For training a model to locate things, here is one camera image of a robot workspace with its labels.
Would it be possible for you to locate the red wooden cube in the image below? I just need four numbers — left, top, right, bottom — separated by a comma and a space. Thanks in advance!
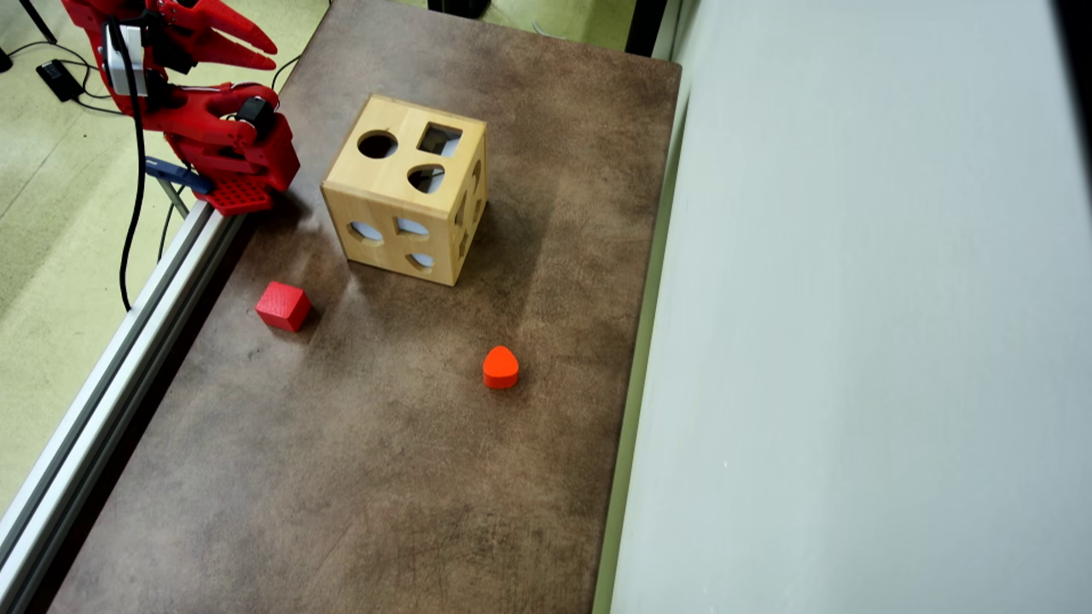
256, 281, 313, 333

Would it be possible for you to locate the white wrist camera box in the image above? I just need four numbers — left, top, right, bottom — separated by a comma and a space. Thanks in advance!
101, 24, 148, 96

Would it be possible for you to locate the wooden shape sorter box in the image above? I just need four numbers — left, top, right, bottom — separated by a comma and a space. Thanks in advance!
321, 94, 489, 287

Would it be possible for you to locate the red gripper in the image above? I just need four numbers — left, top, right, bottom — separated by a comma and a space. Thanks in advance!
128, 0, 278, 78

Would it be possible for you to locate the black tripod leg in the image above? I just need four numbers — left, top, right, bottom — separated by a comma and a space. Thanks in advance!
17, 0, 58, 45

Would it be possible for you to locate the aluminium profile rail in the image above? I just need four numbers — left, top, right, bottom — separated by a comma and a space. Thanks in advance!
0, 200, 248, 614

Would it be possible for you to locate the black power adapter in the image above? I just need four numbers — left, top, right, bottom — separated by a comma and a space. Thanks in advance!
36, 59, 84, 103

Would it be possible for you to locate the blue table clamp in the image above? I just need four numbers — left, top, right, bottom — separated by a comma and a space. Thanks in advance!
143, 156, 214, 219

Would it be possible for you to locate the orange rounded triangle block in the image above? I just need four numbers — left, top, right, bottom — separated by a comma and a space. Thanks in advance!
482, 345, 520, 391

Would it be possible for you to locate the black vertical post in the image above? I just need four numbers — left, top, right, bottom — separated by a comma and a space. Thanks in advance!
625, 0, 668, 59

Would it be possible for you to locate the thick black camera cable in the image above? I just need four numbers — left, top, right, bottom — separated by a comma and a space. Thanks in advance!
104, 17, 148, 312

